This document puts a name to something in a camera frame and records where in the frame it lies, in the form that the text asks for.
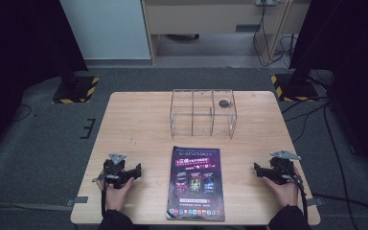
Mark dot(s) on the white panel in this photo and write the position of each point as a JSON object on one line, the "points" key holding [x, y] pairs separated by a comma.
{"points": [[105, 28]]}

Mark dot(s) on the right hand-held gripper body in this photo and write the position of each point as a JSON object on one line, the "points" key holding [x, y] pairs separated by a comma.
{"points": [[283, 167]]}

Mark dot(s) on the dark round disc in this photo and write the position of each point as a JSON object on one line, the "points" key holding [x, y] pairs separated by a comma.
{"points": [[224, 103]]}

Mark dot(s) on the dark purple magazine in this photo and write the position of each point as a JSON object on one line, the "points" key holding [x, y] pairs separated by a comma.
{"points": [[195, 183]]}

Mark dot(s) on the clear acrylic divided rack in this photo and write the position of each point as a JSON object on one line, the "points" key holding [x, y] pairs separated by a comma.
{"points": [[202, 113]]}

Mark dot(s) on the grey tape strip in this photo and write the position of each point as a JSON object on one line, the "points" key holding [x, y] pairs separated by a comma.
{"points": [[76, 201], [316, 201]]}

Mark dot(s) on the person's left hand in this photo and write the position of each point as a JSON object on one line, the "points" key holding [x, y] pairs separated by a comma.
{"points": [[116, 196]]}

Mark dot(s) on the black floor tape mark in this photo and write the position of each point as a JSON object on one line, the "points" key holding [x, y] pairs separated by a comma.
{"points": [[88, 128]]}

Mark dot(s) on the black yellow striped stand base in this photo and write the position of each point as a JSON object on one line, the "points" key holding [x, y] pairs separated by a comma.
{"points": [[295, 89], [76, 91]]}

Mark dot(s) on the dark curtain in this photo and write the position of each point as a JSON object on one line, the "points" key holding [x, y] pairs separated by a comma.
{"points": [[19, 48], [357, 64]]}

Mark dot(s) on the light wooden desk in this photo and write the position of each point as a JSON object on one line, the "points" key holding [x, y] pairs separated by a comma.
{"points": [[204, 17]]}

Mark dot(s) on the person's right hand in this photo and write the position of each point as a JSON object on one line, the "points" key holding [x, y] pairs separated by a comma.
{"points": [[282, 193]]}

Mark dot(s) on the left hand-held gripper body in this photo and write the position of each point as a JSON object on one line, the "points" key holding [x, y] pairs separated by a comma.
{"points": [[114, 169]]}

